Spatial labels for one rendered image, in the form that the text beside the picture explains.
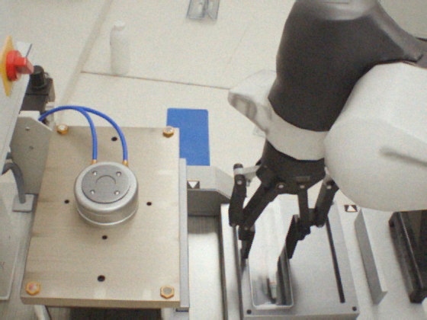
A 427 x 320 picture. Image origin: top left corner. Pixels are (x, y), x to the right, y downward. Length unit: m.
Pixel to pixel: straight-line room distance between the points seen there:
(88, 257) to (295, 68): 0.32
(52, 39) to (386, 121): 1.18
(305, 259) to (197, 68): 0.78
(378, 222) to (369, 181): 0.48
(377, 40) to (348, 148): 0.11
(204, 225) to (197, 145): 0.39
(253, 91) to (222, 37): 0.99
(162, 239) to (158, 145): 0.15
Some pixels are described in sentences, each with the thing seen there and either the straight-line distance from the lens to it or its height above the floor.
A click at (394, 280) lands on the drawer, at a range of 0.86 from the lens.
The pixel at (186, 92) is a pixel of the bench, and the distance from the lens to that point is 1.38.
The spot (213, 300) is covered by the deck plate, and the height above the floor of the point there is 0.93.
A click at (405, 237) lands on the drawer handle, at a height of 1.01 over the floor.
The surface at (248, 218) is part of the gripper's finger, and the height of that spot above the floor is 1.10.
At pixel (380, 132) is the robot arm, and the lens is 0.42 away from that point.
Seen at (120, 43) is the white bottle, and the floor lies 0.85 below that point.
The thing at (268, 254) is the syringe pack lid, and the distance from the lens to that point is 0.78.
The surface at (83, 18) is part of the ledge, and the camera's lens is 1.57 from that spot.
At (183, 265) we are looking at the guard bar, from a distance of 0.70.
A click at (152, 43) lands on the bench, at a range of 1.54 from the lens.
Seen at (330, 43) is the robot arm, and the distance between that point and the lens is 0.48.
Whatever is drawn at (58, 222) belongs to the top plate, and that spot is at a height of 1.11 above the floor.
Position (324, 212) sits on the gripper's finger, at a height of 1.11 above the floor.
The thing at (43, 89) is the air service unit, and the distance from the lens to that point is 0.89.
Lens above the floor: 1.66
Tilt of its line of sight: 48 degrees down
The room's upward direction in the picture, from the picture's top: 8 degrees clockwise
